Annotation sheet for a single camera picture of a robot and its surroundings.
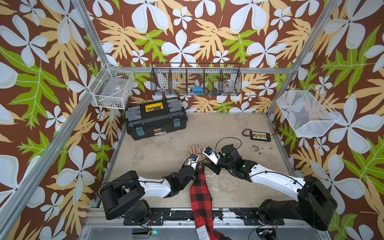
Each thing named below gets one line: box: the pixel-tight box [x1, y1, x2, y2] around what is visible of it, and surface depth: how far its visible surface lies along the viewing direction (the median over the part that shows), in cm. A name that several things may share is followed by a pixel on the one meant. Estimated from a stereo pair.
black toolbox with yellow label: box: [125, 97, 188, 141], surface depth 100 cm
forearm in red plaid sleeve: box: [189, 168, 231, 240], surface depth 75 cm
